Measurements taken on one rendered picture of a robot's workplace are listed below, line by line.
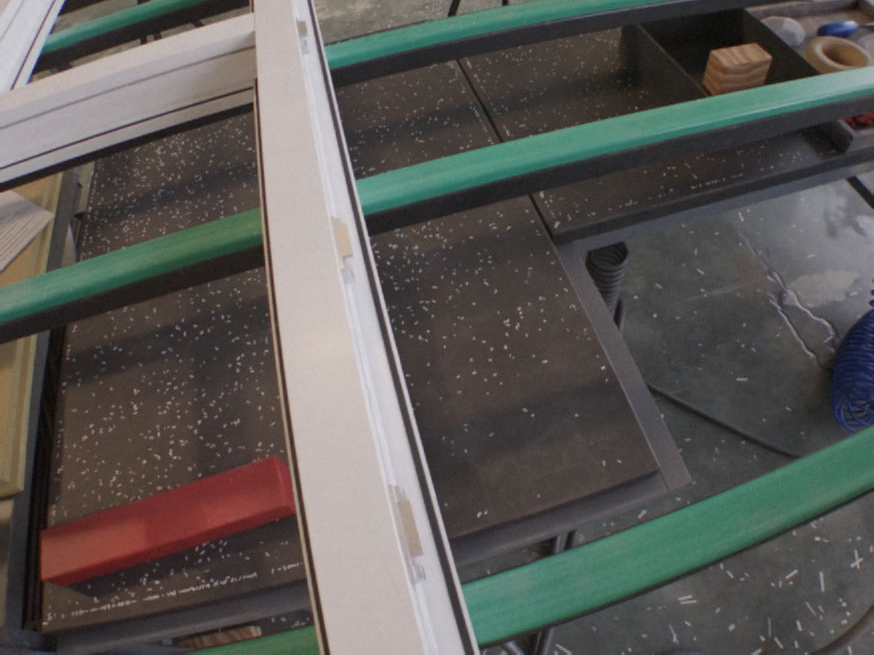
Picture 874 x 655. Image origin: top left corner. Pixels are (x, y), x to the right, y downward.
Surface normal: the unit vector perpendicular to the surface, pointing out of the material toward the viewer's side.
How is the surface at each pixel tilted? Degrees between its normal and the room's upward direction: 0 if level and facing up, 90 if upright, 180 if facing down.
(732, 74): 90
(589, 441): 0
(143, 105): 90
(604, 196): 0
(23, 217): 0
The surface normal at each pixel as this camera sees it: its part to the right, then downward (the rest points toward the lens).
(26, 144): 0.26, 0.77
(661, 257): -0.08, -0.58
